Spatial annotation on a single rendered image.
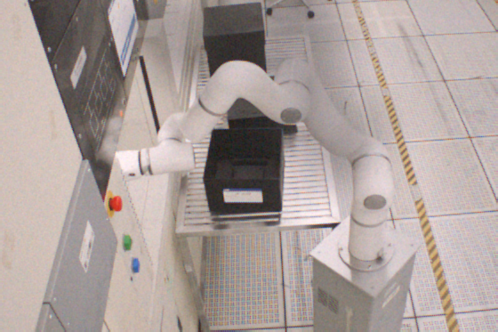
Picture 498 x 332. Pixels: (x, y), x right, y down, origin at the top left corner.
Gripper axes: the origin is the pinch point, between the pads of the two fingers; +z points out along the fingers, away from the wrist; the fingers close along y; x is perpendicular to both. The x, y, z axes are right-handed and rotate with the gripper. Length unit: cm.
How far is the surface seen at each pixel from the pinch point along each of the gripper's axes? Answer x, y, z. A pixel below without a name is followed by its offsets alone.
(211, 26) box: -18, 108, -43
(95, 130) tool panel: 35.8, -26.7, -12.3
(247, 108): -33, 61, -53
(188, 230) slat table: -42.9, 8.1, -23.6
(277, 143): -33, 37, -61
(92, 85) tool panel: 43.6, -19.7, -13.1
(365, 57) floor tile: -119, 211, -152
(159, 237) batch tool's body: -32.1, -2.5, -14.7
